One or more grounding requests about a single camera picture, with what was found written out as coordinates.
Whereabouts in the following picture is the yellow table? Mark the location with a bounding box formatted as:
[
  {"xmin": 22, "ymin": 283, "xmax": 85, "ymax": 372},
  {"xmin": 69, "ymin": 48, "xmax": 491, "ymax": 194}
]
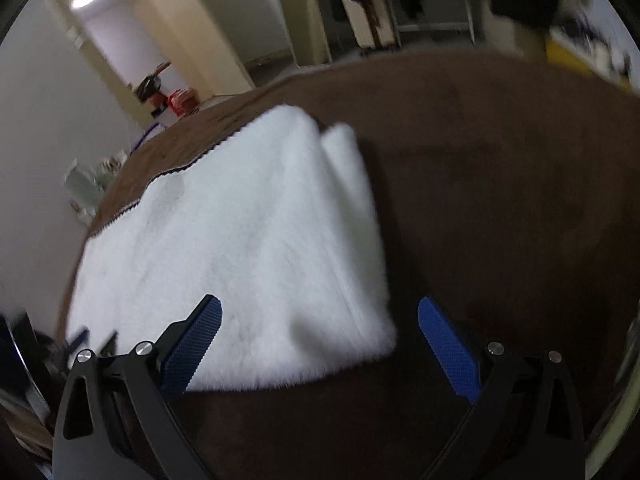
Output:
[{"xmin": 545, "ymin": 27, "xmax": 633, "ymax": 88}]

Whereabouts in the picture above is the cream suitcase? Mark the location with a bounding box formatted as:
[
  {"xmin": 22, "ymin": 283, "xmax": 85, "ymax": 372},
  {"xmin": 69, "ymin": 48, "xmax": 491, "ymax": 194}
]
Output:
[{"xmin": 342, "ymin": 0, "xmax": 398, "ymax": 52}]

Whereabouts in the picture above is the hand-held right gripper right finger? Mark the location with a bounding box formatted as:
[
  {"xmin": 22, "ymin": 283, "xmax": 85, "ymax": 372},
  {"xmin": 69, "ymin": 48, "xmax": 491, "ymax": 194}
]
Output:
[{"xmin": 417, "ymin": 296, "xmax": 586, "ymax": 480}]

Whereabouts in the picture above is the cream wooden wardrobe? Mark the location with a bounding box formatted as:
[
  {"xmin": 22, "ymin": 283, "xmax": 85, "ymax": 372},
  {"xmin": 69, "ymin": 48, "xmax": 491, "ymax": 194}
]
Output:
[{"xmin": 45, "ymin": 0, "xmax": 331, "ymax": 126}]

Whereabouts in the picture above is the white clothes rack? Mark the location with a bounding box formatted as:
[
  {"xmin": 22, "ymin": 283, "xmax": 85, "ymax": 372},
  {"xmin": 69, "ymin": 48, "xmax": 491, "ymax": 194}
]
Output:
[{"xmin": 390, "ymin": 0, "xmax": 476, "ymax": 43}]

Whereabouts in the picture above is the brown blanket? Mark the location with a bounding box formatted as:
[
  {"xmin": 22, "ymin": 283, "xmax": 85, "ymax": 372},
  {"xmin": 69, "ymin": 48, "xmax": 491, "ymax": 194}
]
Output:
[{"xmin": 55, "ymin": 47, "xmax": 640, "ymax": 480}]

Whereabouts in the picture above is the white cardigan with black trim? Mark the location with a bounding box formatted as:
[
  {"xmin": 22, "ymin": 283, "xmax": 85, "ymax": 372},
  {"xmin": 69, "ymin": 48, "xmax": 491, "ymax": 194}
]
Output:
[{"xmin": 65, "ymin": 105, "xmax": 398, "ymax": 393}]

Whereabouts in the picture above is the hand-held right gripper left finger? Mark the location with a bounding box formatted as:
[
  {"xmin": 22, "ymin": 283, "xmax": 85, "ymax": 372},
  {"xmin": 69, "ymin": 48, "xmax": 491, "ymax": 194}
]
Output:
[{"xmin": 52, "ymin": 294, "xmax": 223, "ymax": 480}]

